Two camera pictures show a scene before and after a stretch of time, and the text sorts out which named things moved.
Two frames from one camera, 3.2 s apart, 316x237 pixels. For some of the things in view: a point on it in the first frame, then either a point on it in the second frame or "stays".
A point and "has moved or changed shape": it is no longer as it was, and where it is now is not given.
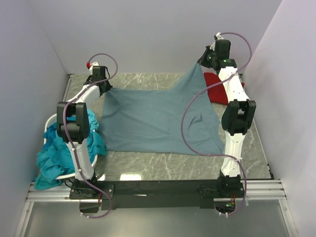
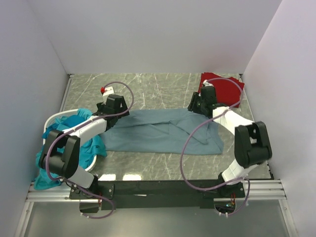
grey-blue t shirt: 179,119 has moved or changed shape
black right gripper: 205,58 to 194,103
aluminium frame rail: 255,190 stays
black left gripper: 106,87 to 118,108
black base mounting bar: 117,195 stays
